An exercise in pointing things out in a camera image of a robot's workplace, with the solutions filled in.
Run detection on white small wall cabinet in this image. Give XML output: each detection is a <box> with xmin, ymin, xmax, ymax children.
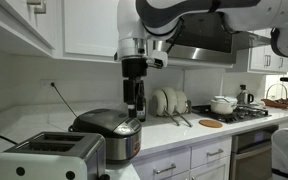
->
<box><xmin>248</xmin><ymin>28</ymin><xmax>288</xmax><ymax>75</ymax></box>

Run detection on white lidded pot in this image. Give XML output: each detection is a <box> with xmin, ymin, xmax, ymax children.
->
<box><xmin>210</xmin><ymin>95</ymin><xmax>239</xmax><ymax>116</ymax></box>

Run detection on round cork trivet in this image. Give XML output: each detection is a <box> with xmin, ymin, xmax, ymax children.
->
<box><xmin>198</xmin><ymin>119</ymin><xmax>224</xmax><ymax>129</ymax></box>

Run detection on white drawer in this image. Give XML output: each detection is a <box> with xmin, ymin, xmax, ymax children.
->
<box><xmin>190</xmin><ymin>136</ymin><xmax>233</xmax><ymax>170</ymax></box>
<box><xmin>131</xmin><ymin>145</ymin><xmax>192</xmax><ymax>180</ymax></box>

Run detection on black gas stove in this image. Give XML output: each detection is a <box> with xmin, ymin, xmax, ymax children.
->
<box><xmin>191</xmin><ymin>104</ymin><xmax>273</xmax><ymax>125</ymax></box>

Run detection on dark green oil bottle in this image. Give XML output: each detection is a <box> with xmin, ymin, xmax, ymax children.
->
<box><xmin>136</xmin><ymin>96</ymin><xmax>148</xmax><ymax>123</ymax></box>

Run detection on black rice cooker cable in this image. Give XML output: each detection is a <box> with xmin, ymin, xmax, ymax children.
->
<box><xmin>49</xmin><ymin>81</ymin><xmax>79</xmax><ymax>119</ymax></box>

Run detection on black toaster cable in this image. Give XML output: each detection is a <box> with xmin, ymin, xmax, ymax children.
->
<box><xmin>0</xmin><ymin>127</ymin><xmax>19</xmax><ymax>147</ymax></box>

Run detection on black steel rice cooker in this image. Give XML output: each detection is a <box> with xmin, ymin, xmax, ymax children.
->
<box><xmin>67</xmin><ymin>107</ymin><xmax>143</xmax><ymax>165</ymax></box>

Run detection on brown wooden tray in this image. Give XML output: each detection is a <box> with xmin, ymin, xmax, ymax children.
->
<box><xmin>260</xmin><ymin>97</ymin><xmax>288</xmax><ymax>110</ymax></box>

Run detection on white single cabinet door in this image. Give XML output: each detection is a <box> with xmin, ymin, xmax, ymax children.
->
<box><xmin>55</xmin><ymin>0</ymin><xmax>120</xmax><ymax>63</ymax></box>

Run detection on cream frying pan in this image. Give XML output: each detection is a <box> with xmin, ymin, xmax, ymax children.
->
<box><xmin>160</xmin><ymin>86</ymin><xmax>194</xmax><ymax>129</ymax></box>
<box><xmin>149</xmin><ymin>88</ymin><xmax>182</xmax><ymax>127</ymax></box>

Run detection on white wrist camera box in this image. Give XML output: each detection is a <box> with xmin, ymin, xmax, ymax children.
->
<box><xmin>146</xmin><ymin>49</ymin><xmax>169</xmax><ymax>70</ymax></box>

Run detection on white lower cabinet door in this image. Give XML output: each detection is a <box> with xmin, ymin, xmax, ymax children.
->
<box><xmin>161</xmin><ymin>170</ymin><xmax>191</xmax><ymax>180</ymax></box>
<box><xmin>189</xmin><ymin>156</ymin><xmax>232</xmax><ymax>180</ymax></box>

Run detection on white wall outlet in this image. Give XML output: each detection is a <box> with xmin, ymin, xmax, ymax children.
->
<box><xmin>39</xmin><ymin>78</ymin><xmax>57</xmax><ymax>90</ymax></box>

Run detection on stainless steel oven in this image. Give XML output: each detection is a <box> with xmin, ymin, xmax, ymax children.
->
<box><xmin>229</xmin><ymin>124</ymin><xmax>280</xmax><ymax>180</ymax></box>

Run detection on steel kettle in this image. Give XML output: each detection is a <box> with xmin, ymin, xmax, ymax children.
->
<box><xmin>235</xmin><ymin>84</ymin><xmax>255</xmax><ymax>106</ymax></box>

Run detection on white two-slot toaster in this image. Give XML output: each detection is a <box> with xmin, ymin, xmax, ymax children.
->
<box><xmin>0</xmin><ymin>131</ymin><xmax>109</xmax><ymax>180</ymax></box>

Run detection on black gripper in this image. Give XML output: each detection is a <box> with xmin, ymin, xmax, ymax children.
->
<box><xmin>121</xmin><ymin>58</ymin><xmax>148</xmax><ymax>119</ymax></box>

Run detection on white upper wall cabinet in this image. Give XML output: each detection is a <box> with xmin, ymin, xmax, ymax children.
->
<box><xmin>0</xmin><ymin>0</ymin><xmax>57</xmax><ymax>58</ymax></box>

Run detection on silver drawer handle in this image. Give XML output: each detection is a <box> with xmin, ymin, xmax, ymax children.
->
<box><xmin>152</xmin><ymin>162</ymin><xmax>178</xmax><ymax>175</ymax></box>
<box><xmin>206</xmin><ymin>148</ymin><xmax>225</xmax><ymax>158</ymax></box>

